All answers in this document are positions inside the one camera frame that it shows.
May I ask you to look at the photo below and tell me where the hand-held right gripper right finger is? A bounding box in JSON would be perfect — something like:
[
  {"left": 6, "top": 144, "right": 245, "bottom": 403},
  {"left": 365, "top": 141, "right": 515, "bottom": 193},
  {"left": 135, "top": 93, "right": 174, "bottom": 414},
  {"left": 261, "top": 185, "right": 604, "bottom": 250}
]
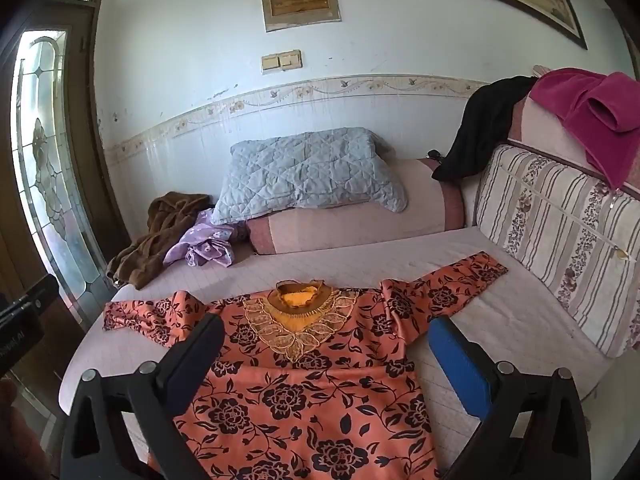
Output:
[{"left": 427, "top": 316, "right": 586, "bottom": 480}]

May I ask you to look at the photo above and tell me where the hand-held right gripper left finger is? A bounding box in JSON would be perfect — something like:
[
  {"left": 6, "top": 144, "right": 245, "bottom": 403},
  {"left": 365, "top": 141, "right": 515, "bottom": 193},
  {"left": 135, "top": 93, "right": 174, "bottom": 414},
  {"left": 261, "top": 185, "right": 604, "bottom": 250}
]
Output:
[{"left": 60, "top": 313, "right": 226, "bottom": 480}]

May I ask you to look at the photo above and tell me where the orange black floral blouse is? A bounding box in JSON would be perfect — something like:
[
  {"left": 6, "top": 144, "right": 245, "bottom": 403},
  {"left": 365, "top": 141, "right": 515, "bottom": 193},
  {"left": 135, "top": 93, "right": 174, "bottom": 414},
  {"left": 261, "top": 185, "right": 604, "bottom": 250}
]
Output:
[{"left": 102, "top": 251, "right": 509, "bottom": 480}]

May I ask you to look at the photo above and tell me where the purple floral cloth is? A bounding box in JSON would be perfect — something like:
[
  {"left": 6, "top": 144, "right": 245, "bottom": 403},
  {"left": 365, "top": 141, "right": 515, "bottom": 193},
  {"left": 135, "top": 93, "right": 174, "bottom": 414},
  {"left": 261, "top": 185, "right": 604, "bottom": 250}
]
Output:
[{"left": 163, "top": 209, "right": 249, "bottom": 268}]

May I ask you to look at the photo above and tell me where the brown cloth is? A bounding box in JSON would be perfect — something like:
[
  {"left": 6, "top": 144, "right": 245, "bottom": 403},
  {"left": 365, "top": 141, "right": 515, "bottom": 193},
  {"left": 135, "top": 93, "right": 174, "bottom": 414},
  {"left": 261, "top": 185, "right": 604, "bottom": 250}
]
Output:
[{"left": 106, "top": 191, "right": 213, "bottom": 290}]

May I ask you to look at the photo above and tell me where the stained glass door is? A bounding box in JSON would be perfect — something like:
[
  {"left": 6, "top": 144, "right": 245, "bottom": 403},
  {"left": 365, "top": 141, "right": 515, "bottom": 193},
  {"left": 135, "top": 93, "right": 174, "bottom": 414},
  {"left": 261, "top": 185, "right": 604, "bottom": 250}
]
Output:
[{"left": 10, "top": 29, "right": 118, "bottom": 311}]

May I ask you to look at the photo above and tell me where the striped floral cushion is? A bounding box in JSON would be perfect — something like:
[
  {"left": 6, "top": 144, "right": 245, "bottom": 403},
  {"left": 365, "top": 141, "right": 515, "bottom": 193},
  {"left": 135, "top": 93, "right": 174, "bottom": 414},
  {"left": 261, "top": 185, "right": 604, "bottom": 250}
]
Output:
[{"left": 475, "top": 144, "right": 640, "bottom": 358}]

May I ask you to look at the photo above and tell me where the pink bolster pillow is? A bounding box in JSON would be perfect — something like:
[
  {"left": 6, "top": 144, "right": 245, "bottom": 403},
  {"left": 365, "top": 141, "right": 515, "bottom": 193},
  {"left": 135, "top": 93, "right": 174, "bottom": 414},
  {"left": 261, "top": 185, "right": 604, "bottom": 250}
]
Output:
[{"left": 246, "top": 157, "right": 467, "bottom": 255}]

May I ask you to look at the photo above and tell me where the grey quilted pillow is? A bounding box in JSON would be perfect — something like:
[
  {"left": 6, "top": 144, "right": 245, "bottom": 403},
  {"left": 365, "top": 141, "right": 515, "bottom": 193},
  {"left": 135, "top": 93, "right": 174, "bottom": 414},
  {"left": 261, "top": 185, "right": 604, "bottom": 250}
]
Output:
[{"left": 210, "top": 127, "right": 409, "bottom": 225}]

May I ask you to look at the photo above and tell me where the black cloth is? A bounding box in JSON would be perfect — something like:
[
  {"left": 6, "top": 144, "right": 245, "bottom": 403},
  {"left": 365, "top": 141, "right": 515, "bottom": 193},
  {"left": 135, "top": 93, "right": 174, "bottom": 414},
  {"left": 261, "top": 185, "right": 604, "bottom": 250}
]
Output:
[{"left": 432, "top": 76, "right": 538, "bottom": 183}]

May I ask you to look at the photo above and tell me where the pink sofa backrest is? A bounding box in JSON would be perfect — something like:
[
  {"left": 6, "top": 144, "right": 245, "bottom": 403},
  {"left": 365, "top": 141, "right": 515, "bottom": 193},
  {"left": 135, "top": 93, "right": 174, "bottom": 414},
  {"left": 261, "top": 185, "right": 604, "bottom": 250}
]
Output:
[{"left": 505, "top": 95, "right": 608, "bottom": 181}]

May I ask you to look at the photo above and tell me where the magenta towel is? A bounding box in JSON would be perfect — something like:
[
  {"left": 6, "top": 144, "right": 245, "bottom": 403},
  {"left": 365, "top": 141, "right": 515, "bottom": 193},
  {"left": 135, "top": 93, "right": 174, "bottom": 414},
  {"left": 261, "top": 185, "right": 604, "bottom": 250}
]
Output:
[{"left": 529, "top": 67, "right": 640, "bottom": 190}]

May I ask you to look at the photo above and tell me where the small framed picture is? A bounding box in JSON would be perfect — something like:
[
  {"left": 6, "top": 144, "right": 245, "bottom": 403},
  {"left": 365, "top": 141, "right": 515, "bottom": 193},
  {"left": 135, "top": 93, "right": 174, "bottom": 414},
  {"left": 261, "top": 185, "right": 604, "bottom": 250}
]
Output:
[{"left": 260, "top": 0, "right": 343, "bottom": 33}]

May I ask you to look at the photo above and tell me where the beige light switch panel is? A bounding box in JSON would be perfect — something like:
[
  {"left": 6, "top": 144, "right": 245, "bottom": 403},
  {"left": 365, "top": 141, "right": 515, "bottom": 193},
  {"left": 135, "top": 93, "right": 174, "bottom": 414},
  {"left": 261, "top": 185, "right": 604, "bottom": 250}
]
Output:
[{"left": 260, "top": 49, "right": 303, "bottom": 75}]

